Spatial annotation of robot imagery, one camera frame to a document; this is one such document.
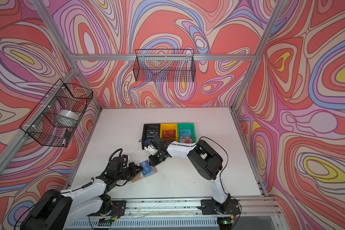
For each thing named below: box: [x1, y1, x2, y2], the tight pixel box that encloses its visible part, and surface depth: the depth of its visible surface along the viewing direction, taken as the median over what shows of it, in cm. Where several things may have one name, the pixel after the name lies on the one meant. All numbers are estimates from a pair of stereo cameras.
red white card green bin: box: [179, 136, 193, 144], surface depth 100 cm
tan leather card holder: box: [131, 165, 158, 183], surface depth 86 cm
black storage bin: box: [141, 123, 161, 150], surface depth 103 cm
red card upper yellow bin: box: [162, 129, 176, 138], surface depth 103 cm
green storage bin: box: [177, 123, 197, 144], surface depth 101 cm
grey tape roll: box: [57, 109, 80, 127], surface depth 74 cm
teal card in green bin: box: [179, 128, 192, 137], surface depth 103 cm
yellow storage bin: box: [160, 123, 179, 143], surface depth 101 cm
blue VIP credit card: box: [139, 160, 153, 176], surface depth 88 cm
